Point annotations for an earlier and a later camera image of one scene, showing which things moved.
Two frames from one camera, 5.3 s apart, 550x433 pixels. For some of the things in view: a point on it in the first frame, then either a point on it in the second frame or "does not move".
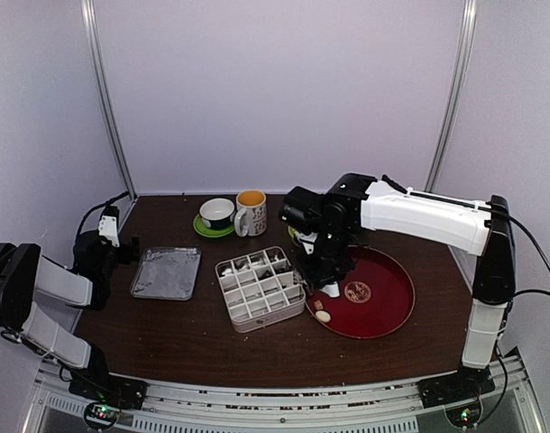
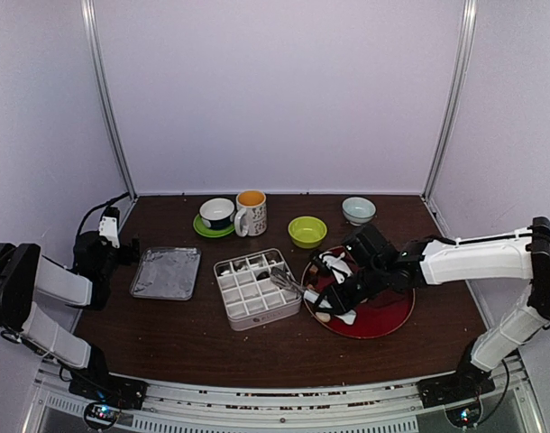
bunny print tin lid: (167, 273) does not move
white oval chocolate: (323, 316) does not move
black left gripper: (134, 254) does not move
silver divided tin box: (260, 289) does not move
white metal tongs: (307, 239) to (281, 278)
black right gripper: (316, 278) to (339, 303)
